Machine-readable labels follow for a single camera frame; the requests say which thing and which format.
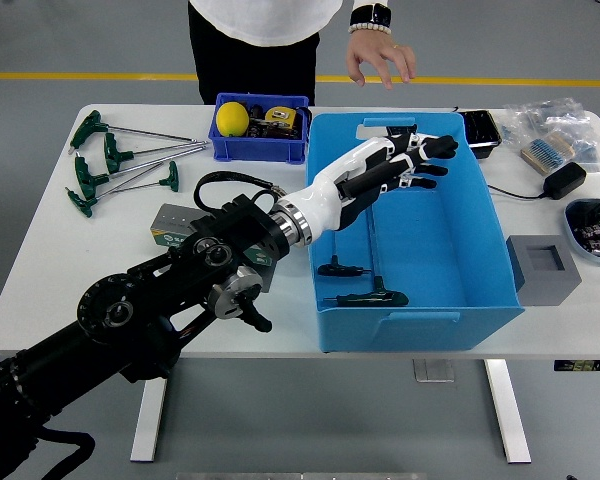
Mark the black power adapter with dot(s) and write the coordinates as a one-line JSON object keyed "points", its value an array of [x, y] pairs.
{"points": [[565, 180]]}

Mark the person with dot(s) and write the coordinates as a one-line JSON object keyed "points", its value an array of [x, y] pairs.
{"points": [[255, 50]]}

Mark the black table control panel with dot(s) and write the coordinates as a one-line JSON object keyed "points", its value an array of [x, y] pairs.
{"points": [[585, 365]]}

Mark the yellow tape measure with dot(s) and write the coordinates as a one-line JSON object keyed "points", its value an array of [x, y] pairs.
{"points": [[280, 115]]}

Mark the small dark blue bin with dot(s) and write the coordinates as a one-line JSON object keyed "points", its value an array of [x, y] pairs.
{"points": [[260, 149]]}

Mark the grey metal floor plate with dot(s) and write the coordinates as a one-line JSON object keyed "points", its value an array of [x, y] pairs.
{"points": [[432, 371]]}

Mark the person's left hand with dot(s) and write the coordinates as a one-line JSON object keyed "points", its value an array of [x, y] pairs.
{"points": [[377, 52]]}

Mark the white table leg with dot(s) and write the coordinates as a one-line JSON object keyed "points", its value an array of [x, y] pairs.
{"points": [[150, 410], [507, 410]]}

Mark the blue resistor tape bundle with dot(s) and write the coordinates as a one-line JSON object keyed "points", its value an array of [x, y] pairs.
{"points": [[547, 150]]}

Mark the yellow ball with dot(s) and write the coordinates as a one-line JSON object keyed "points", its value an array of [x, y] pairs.
{"points": [[232, 119]]}

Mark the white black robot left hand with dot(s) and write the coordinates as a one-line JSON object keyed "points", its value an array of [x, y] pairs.
{"points": [[330, 190]]}

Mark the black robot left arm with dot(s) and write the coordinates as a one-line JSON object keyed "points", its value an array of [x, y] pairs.
{"points": [[130, 300]]}

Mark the grey block with square recess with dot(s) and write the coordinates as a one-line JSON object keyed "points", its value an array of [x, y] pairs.
{"points": [[545, 280]]}

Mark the large light blue folding box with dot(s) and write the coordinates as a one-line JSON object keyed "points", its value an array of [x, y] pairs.
{"points": [[430, 240]]}

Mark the green grey wrench holder stand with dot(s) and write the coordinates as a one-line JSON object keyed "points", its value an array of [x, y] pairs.
{"points": [[172, 225]]}

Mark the electronic components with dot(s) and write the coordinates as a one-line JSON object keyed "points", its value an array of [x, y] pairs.
{"points": [[597, 230]]}

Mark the black plastic cell tray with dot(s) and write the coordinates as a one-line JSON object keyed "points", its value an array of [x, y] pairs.
{"points": [[482, 130]]}

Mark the dark assorted small parts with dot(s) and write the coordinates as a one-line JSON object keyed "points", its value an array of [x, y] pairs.
{"points": [[275, 129]]}

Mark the pale blue bowl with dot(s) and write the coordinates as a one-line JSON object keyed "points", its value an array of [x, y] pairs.
{"points": [[572, 240]]}

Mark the black wristwatch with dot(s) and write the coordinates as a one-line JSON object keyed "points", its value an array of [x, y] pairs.
{"points": [[372, 15]]}

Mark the clear plastic parts bags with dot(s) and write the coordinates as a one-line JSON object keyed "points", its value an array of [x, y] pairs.
{"points": [[555, 115]]}

